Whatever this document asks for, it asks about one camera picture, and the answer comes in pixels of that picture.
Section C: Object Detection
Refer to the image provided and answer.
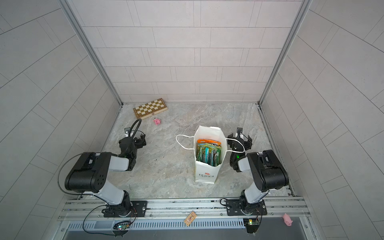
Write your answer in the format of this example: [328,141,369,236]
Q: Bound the white paper bag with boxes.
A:
[191,126,245,184]

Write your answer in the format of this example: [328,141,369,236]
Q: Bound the orange Fox's candy bag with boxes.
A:
[197,139,221,146]

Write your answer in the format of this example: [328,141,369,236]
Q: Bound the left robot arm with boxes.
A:
[64,128,148,218]

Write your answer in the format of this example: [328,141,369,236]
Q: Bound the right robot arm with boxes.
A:
[226,128,289,216]

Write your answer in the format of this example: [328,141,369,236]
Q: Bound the green snack packs in bag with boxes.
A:
[196,144,222,167]

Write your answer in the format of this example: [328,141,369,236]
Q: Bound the small pink pig toy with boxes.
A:
[153,118,161,125]

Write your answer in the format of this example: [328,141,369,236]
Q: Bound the wooden chessboard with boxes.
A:
[133,98,168,120]

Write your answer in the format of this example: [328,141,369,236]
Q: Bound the right circuit board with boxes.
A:
[243,218,261,234]

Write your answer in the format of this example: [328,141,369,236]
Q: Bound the circuit board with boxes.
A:
[243,218,261,234]
[112,221,132,237]

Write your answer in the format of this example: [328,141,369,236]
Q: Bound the left circuit board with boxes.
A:
[112,221,132,237]

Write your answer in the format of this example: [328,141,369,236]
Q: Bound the wooden mousetrap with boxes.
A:
[184,211,197,227]

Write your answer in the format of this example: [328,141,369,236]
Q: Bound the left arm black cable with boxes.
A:
[57,118,142,235]

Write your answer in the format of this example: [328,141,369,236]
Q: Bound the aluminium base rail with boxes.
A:
[58,197,311,221]

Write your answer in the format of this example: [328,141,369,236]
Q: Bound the pink pig toy on rail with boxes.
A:
[283,214,293,227]

